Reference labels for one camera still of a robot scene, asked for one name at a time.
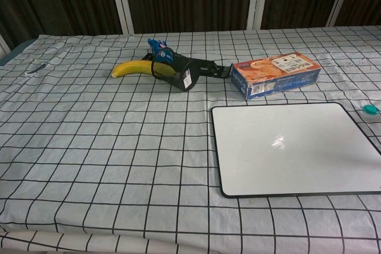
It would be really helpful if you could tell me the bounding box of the white dry-erase board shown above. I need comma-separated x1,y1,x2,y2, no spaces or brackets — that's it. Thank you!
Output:
211,102,381,199

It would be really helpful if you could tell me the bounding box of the blue plastic toy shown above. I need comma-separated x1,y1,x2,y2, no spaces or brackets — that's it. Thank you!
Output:
146,38,168,55

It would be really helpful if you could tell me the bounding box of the black mesh pen cup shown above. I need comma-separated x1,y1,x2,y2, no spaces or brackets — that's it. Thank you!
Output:
151,51,199,93

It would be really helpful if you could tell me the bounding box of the orange and blue cardboard box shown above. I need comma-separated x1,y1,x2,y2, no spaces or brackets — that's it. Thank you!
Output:
230,52,322,101

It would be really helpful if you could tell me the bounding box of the yellow banana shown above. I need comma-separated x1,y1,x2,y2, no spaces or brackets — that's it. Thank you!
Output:
111,59,176,79

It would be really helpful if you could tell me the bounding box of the checkered light blue tablecloth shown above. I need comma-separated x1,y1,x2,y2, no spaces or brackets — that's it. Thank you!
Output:
0,26,381,254

